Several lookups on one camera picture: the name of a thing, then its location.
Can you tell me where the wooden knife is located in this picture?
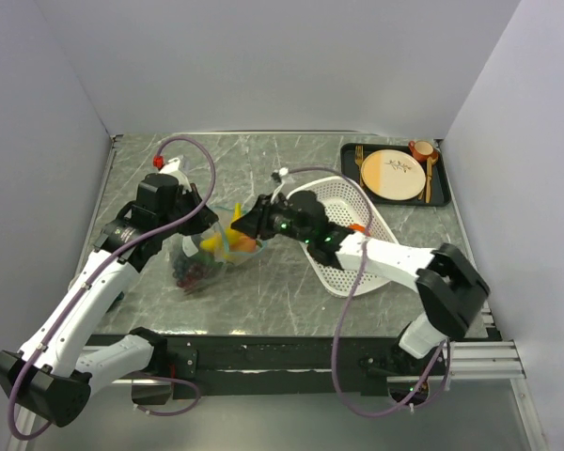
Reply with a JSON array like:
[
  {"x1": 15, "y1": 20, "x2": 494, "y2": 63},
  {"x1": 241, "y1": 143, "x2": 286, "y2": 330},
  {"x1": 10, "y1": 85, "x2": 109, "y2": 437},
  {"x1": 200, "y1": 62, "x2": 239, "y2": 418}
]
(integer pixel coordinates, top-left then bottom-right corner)
[{"x1": 425, "y1": 157, "x2": 437, "y2": 204}]

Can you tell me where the white perforated plastic basket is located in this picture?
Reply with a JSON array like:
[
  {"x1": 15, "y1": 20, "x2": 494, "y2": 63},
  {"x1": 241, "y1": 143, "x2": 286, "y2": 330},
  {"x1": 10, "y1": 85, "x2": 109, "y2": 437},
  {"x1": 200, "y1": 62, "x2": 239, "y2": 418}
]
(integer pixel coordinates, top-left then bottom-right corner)
[{"x1": 289, "y1": 176, "x2": 398, "y2": 298}]

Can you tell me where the gold fork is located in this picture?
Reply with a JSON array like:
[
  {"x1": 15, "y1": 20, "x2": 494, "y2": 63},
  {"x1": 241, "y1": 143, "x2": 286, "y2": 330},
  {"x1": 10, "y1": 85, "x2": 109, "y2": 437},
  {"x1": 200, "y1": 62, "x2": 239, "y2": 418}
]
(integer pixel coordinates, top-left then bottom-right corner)
[{"x1": 354, "y1": 145, "x2": 365, "y2": 188}]

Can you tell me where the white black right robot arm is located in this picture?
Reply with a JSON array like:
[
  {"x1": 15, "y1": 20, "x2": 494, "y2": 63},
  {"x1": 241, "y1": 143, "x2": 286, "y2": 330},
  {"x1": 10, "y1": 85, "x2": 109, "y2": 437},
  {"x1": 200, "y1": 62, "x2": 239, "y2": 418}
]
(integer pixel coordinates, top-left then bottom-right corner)
[{"x1": 231, "y1": 191, "x2": 491, "y2": 374}]

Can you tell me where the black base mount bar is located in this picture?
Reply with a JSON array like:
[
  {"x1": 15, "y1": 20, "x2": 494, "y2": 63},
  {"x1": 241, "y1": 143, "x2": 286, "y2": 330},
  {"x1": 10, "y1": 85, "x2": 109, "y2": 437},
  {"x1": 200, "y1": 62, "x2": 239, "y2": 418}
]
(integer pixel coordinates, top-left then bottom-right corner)
[{"x1": 84, "y1": 328, "x2": 447, "y2": 405}]

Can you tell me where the yellow banana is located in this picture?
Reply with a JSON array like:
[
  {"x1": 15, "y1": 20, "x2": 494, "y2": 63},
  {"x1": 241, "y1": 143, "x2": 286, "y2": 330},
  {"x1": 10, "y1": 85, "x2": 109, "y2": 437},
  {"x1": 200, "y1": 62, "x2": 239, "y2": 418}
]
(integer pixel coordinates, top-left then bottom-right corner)
[{"x1": 200, "y1": 226, "x2": 249, "y2": 254}]

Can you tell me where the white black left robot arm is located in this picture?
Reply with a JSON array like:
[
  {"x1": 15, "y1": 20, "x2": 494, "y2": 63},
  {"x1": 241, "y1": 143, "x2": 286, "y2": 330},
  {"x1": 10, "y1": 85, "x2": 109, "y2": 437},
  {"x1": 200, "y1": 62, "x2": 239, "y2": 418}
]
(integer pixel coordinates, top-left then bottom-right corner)
[{"x1": 0, "y1": 169, "x2": 217, "y2": 439}]

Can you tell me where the red grape bunch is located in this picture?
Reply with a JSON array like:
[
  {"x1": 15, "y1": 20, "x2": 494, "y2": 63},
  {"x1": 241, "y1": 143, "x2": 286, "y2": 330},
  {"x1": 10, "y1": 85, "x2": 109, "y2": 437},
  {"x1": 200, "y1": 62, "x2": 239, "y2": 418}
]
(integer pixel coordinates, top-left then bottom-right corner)
[{"x1": 174, "y1": 263, "x2": 215, "y2": 290}]

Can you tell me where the clear zip top bag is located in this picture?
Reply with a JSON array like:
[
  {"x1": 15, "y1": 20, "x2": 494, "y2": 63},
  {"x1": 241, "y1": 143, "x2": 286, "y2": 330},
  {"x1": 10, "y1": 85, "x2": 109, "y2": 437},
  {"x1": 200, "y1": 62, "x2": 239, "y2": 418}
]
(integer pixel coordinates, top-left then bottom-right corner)
[{"x1": 169, "y1": 203, "x2": 265, "y2": 293}]

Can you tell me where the dark green mug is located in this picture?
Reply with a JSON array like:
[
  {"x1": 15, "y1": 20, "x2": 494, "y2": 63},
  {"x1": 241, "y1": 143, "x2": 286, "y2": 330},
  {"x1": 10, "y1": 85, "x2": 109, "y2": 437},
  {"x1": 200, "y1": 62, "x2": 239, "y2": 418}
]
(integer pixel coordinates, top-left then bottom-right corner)
[{"x1": 113, "y1": 291, "x2": 125, "y2": 303}]

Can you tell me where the small orange pumpkin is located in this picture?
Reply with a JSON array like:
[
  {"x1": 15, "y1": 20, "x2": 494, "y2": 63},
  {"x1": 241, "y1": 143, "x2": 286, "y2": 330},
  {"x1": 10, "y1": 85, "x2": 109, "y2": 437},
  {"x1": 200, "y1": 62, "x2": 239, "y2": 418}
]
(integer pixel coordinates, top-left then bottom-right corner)
[{"x1": 349, "y1": 224, "x2": 369, "y2": 236}]

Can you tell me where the beige plate with branch pattern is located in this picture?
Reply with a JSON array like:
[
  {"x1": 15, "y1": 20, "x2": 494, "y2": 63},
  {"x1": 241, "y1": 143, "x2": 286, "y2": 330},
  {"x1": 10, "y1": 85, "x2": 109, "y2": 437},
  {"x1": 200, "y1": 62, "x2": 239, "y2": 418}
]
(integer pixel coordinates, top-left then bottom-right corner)
[{"x1": 360, "y1": 149, "x2": 427, "y2": 201}]

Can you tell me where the small orange cup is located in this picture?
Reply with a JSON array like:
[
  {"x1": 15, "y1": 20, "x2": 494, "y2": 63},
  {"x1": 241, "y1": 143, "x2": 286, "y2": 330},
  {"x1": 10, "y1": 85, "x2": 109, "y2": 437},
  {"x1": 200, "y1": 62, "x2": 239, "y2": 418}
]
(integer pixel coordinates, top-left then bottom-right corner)
[{"x1": 408, "y1": 140, "x2": 437, "y2": 163}]

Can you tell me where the orange peach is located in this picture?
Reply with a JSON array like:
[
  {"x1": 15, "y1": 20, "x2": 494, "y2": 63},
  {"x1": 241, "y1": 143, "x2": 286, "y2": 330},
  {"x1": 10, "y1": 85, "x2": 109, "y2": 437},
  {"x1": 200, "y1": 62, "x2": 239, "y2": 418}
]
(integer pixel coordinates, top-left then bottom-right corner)
[{"x1": 235, "y1": 237, "x2": 258, "y2": 254}]

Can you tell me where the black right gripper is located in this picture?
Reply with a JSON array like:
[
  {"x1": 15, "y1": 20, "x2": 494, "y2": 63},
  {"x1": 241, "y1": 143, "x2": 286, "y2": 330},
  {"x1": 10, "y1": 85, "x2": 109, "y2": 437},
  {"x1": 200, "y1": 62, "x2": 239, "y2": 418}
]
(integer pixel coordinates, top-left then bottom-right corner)
[{"x1": 231, "y1": 194, "x2": 312, "y2": 245}]

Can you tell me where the green vegetable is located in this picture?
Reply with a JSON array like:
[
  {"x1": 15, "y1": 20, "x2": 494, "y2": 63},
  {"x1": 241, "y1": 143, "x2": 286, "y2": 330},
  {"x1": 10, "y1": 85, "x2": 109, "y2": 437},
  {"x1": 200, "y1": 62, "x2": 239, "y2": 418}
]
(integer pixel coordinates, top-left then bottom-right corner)
[{"x1": 196, "y1": 253, "x2": 215, "y2": 265}]

